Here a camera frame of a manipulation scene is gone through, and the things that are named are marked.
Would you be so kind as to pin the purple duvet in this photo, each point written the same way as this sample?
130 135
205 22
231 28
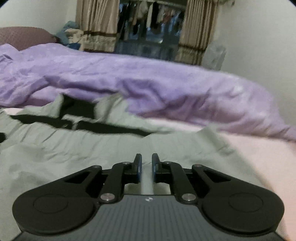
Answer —
152 88

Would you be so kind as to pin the quilted mauve headboard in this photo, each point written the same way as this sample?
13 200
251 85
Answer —
24 37

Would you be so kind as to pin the left beige striped curtain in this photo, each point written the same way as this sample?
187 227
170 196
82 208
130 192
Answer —
98 20

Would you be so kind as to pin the pile of clothes by curtain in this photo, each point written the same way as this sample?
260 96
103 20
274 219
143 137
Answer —
70 36

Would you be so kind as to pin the beige striped curtain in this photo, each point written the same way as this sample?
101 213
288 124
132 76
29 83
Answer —
98 20
197 31

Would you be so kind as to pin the grey and black jacket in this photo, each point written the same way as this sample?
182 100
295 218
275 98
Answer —
38 153

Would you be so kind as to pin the right beige striped curtain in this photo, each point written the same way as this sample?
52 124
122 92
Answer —
197 31

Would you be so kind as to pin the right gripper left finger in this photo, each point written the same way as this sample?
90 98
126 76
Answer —
68 203

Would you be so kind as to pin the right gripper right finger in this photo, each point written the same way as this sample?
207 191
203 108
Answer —
229 204

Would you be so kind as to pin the covered standing fan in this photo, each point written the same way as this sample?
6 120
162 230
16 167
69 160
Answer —
214 56

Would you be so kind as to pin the pink plush blanket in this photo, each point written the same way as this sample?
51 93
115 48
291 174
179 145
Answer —
274 163

